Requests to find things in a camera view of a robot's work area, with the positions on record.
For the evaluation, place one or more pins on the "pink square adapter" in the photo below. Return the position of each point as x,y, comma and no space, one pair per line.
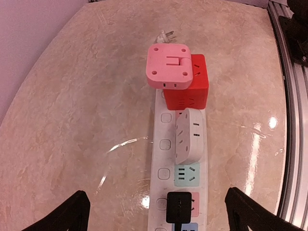
169,66

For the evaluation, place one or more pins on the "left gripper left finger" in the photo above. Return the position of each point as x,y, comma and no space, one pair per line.
72,215

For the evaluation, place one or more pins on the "red cube socket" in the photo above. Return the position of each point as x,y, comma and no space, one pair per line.
195,96

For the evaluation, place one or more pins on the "white power strip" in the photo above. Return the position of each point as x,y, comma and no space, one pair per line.
167,177

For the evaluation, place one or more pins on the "white oval adapter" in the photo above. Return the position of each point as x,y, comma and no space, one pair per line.
189,137

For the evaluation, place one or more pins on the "aluminium front rail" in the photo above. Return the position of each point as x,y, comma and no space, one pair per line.
293,204

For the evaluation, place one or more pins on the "white power strip cord plug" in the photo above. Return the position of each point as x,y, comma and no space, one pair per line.
165,37

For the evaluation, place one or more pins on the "black charger plug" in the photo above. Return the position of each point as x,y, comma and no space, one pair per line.
179,209

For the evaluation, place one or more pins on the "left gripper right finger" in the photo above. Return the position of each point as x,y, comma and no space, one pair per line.
244,214

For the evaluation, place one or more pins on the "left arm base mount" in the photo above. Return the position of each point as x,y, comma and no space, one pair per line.
296,31

